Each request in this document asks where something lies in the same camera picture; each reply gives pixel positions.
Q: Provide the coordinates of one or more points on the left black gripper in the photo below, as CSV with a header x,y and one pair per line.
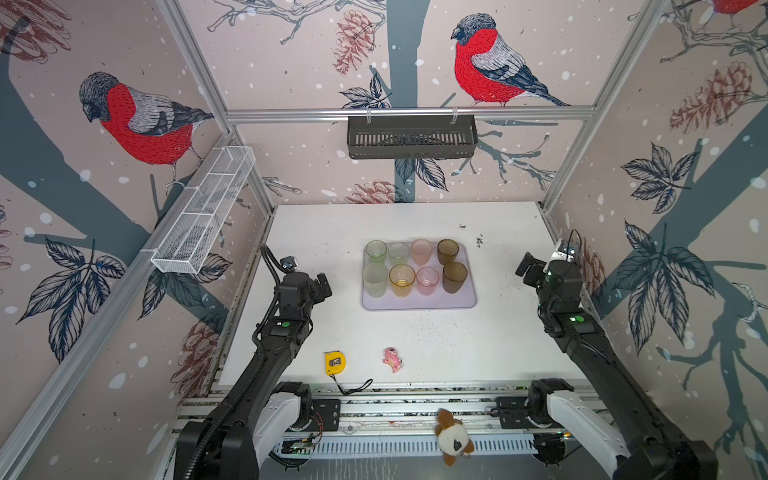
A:
x,y
314,289

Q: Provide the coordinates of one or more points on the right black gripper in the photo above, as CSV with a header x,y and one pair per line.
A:
x,y
537,269

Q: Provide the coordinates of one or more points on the clear pale plastic cup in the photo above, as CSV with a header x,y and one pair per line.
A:
x,y
375,278

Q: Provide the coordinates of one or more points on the bright green plastic cup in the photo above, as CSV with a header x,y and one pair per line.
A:
x,y
376,251

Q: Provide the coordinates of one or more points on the yellow plastic cup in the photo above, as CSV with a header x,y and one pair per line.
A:
x,y
402,278

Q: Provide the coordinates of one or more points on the brown textured cup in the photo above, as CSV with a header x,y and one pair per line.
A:
x,y
454,276
447,251

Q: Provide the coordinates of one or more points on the pale green plastic cup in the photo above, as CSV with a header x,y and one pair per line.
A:
x,y
398,253

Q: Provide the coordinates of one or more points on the pink plastic cup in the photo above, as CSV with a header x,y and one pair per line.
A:
x,y
421,251
427,279

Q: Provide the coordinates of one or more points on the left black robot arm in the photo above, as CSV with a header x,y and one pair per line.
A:
x,y
235,439

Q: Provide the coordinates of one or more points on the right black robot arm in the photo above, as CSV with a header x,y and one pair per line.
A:
x,y
639,442

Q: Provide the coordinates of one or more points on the lavender plastic tray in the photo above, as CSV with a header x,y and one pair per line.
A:
x,y
465,298

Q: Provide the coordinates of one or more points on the yellow tape measure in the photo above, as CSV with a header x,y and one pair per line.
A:
x,y
335,363

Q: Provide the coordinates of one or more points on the small pink toy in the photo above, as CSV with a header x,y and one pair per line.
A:
x,y
392,359

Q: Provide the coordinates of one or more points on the brown white plush toy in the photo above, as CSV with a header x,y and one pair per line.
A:
x,y
452,438

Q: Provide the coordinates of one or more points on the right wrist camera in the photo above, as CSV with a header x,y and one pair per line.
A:
x,y
566,250

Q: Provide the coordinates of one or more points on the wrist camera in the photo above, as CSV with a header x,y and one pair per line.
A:
x,y
288,264
566,250

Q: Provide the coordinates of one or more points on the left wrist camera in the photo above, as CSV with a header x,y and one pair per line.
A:
x,y
288,264

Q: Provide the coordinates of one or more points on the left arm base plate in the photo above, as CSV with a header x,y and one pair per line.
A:
x,y
325,416

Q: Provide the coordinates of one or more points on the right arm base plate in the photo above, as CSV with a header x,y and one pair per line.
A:
x,y
513,413

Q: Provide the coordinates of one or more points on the white wire mesh basket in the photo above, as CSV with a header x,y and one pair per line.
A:
x,y
194,232

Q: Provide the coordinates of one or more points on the black hanging wall basket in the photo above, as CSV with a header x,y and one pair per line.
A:
x,y
411,137

